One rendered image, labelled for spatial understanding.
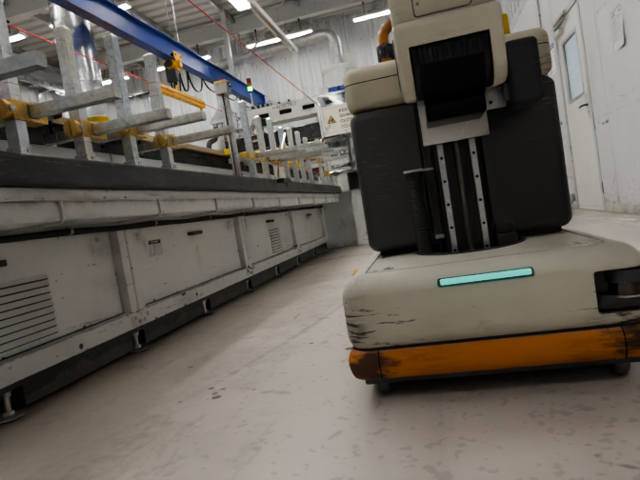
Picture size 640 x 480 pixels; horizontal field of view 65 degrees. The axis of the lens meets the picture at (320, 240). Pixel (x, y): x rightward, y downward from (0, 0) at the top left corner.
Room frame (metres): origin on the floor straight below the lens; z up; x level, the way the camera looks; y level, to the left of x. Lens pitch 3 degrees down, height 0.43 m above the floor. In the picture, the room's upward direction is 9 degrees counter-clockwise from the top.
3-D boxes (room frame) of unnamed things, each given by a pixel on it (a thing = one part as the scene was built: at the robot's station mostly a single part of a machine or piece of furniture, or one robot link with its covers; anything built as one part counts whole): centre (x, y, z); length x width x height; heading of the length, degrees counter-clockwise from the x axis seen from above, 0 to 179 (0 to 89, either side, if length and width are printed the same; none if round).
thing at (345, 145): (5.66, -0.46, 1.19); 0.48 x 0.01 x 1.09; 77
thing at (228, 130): (2.05, 0.48, 0.82); 0.43 x 0.03 x 0.04; 77
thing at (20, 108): (1.32, 0.72, 0.82); 0.14 x 0.06 x 0.05; 167
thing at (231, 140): (2.75, 0.39, 0.93); 0.05 x 0.05 x 0.45; 77
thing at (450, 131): (1.16, -0.42, 0.68); 0.28 x 0.27 x 0.25; 77
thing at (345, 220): (6.19, 0.15, 0.95); 1.65 x 0.70 x 1.90; 77
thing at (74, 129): (1.56, 0.66, 0.80); 0.14 x 0.06 x 0.05; 167
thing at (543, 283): (1.34, -0.39, 0.16); 0.67 x 0.64 x 0.25; 167
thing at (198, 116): (1.81, 0.54, 0.83); 0.43 x 0.03 x 0.04; 77
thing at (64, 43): (1.54, 0.67, 0.87); 0.04 x 0.04 x 0.48; 77
